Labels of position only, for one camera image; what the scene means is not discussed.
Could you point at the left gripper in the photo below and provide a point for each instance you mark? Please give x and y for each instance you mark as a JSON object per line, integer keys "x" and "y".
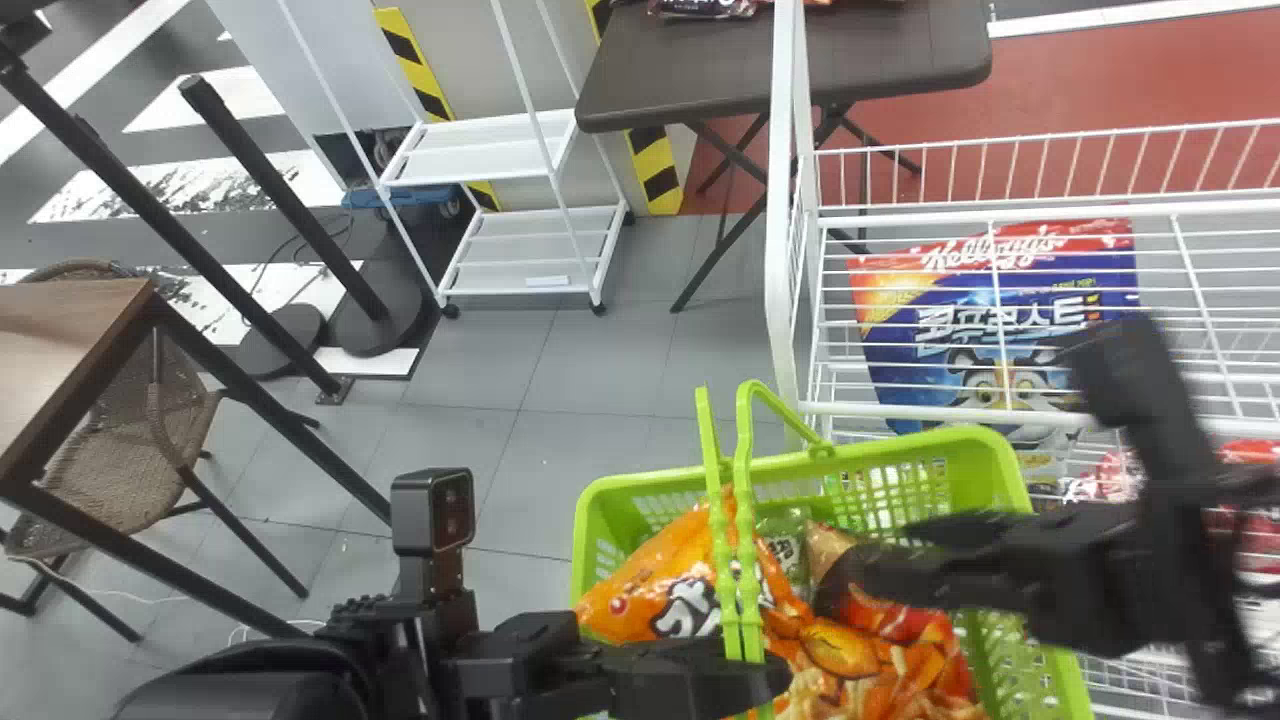
{"x": 530, "y": 670}

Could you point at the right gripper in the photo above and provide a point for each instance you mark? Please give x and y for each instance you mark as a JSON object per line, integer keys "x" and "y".
{"x": 1110, "y": 575}

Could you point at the green basket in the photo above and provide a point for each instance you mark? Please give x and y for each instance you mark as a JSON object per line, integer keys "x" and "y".
{"x": 900, "y": 480}

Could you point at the orange snack packet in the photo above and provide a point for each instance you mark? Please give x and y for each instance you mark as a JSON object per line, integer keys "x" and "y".
{"x": 650, "y": 600}

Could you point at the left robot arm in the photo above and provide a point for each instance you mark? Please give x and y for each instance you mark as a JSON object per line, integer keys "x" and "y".
{"x": 260, "y": 685}

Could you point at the red snack packet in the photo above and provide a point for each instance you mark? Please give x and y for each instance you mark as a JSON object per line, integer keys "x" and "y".
{"x": 1105, "y": 480}
{"x": 1252, "y": 452}

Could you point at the blue cereal bag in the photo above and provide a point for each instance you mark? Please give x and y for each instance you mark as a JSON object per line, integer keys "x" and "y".
{"x": 940, "y": 330}

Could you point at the dark side table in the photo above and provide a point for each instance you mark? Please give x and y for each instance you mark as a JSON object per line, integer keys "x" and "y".
{"x": 780, "y": 70}

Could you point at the white shelf trolley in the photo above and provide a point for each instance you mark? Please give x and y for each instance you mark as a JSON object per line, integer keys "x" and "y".
{"x": 490, "y": 150}

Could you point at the dark snack packet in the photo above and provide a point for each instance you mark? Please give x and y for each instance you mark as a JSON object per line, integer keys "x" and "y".
{"x": 700, "y": 8}

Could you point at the wicker chair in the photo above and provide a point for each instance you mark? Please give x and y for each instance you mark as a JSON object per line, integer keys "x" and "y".
{"x": 130, "y": 450}

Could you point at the brown wooden side table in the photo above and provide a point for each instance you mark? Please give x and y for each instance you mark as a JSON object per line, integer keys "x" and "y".
{"x": 60, "y": 350}

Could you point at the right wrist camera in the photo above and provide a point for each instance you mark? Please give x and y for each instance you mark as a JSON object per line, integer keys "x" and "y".
{"x": 1130, "y": 380}

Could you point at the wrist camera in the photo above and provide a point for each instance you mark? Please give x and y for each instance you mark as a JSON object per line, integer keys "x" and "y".
{"x": 1130, "y": 380}
{"x": 432, "y": 512}

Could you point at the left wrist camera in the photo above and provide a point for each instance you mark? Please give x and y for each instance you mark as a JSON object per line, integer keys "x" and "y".
{"x": 432, "y": 512}

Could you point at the yellow black striped post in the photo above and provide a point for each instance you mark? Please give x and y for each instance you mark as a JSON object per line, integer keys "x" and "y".
{"x": 655, "y": 165}
{"x": 415, "y": 65}

